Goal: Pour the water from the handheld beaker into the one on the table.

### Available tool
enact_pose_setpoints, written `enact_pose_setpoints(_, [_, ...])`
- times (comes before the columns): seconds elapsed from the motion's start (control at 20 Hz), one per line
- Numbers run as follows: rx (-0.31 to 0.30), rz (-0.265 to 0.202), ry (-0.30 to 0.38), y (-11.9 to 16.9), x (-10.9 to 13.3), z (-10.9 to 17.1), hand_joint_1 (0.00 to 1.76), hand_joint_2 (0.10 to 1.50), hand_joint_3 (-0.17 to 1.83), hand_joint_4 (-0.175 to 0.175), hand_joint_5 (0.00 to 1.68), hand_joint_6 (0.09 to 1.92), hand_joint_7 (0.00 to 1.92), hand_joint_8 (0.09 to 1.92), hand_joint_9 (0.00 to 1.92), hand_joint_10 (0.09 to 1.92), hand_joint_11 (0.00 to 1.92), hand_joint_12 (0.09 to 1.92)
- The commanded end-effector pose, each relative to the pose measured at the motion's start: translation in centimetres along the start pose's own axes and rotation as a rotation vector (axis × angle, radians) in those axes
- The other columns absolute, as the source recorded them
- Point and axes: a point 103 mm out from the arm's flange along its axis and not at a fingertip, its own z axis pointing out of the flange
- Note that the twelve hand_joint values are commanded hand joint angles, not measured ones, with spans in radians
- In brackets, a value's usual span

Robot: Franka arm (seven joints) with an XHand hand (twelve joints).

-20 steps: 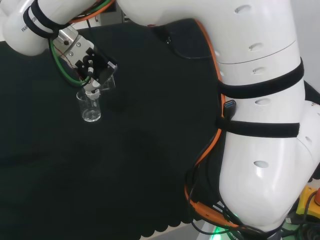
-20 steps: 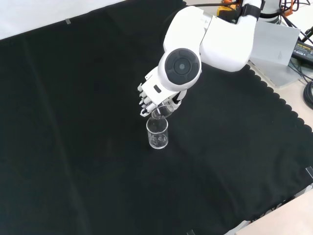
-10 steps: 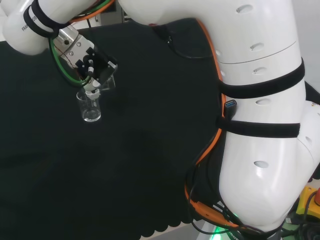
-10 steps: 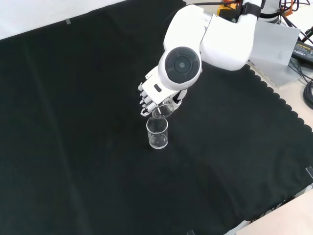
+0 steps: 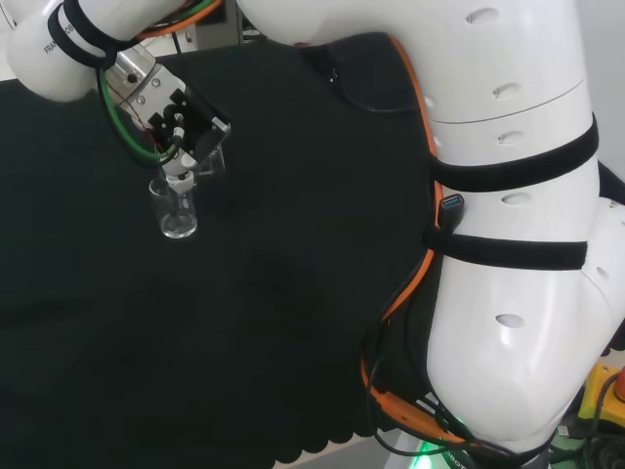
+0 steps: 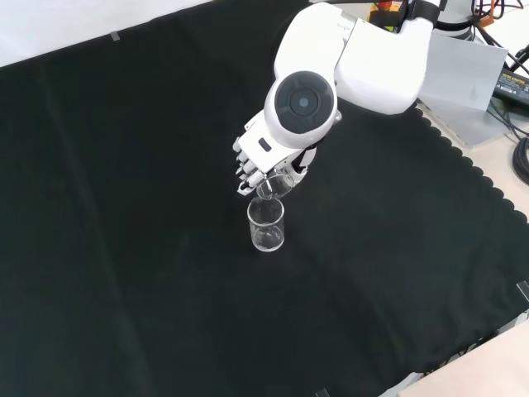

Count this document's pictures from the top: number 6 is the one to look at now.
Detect pale base plate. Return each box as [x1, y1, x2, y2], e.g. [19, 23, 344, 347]
[412, 97, 518, 147]

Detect pale grey board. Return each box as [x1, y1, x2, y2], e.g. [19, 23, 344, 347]
[419, 32, 509, 112]

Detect thin black cable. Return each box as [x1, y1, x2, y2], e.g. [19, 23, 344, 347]
[502, 43, 529, 78]

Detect yellow stop button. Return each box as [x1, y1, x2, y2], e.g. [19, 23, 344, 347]
[369, 0, 404, 32]

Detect black power adapter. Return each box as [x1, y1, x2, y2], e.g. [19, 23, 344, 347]
[491, 68, 529, 105]

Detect clear glass graduated beaker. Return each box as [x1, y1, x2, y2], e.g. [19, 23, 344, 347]
[246, 197, 286, 253]

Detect clear glass beaker with water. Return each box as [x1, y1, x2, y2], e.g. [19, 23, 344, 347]
[255, 170, 295, 203]

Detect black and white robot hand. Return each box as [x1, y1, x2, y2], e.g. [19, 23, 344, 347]
[231, 110, 319, 197]

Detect coiled black cable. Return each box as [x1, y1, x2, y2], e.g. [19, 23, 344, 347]
[512, 136, 529, 185]

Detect black bench cloth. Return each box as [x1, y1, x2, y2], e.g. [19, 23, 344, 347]
[0, 0, 529, 397]

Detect orange cable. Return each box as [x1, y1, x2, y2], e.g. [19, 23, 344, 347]
[469, 0, 504, 47]

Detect beige wooden board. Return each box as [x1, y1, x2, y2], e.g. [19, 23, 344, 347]
[394, 318, 529, 397]

